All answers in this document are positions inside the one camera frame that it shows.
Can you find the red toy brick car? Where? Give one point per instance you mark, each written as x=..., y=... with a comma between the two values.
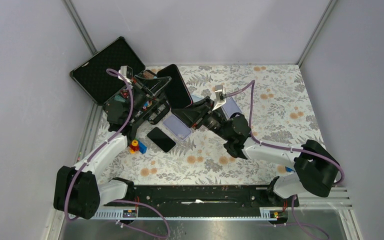
x=137, y=146

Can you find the blue toy car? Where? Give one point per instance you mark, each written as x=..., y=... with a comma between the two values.
x=289, y=170

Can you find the light blue phone case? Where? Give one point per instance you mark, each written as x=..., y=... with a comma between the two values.
x=195, y=99

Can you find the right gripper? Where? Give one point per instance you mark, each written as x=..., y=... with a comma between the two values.
x=196, y=115

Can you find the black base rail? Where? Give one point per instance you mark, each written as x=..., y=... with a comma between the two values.
x=206, y=201

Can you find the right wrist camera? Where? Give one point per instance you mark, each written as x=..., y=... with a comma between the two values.
x=220, y=97

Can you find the black poker chip case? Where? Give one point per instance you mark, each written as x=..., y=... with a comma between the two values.
x=111, y=93

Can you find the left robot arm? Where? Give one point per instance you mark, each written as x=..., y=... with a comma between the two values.
x=77, y=191

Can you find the black phone without case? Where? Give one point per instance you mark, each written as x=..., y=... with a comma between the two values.
x=176, y=91

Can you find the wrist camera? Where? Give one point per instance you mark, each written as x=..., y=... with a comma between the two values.
x=127, y=73
x=220, y=97

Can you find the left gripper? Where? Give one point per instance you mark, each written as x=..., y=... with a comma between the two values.
x=147, y=86

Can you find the floral table mat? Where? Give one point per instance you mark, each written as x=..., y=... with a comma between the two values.
x=273, y=97

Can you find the lilac phone case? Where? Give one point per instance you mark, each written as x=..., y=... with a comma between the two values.
x=230, y=107
x=177, y=127

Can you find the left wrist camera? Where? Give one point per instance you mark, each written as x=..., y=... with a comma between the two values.
x=127, y=73

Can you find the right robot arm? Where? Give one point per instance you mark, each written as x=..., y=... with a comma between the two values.
x=314, y=169

